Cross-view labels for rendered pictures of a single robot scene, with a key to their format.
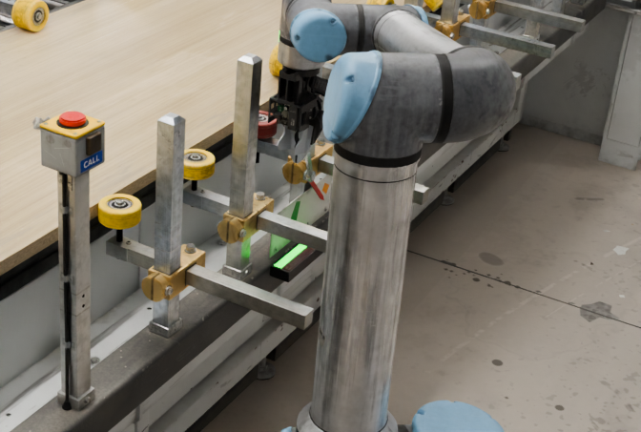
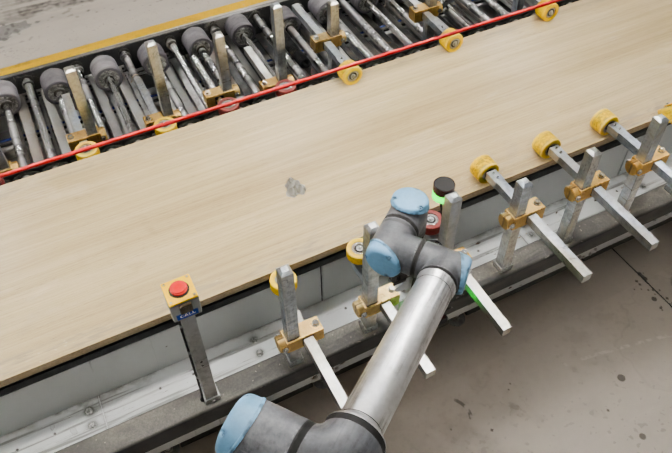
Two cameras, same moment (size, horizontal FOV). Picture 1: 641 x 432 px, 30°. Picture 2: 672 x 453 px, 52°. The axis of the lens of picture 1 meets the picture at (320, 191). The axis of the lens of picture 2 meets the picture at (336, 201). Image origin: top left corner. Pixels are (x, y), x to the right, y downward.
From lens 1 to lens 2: 1.32 m
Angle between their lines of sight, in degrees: 35
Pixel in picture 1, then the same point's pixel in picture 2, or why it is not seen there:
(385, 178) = not seen: outside the picture
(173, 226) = (288, 321)
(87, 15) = (394, 74)
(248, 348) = not seen: hidden behind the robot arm
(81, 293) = (199, 361)
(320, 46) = (381, 267)
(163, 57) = (413, 132)
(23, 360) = (220, 338)
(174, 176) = (285, 300)
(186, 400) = not seen: hidden behind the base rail
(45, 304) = (236, 315)
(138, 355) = (265, 374)
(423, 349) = (573, 344)
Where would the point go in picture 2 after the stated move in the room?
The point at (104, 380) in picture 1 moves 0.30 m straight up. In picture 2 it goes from (234, 387) to (220, 331)
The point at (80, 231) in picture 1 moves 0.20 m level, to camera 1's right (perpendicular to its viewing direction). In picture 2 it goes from (191, 337) to (252, 381)
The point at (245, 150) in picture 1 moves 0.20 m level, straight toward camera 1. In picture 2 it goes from (367, 274) to (327, 327)
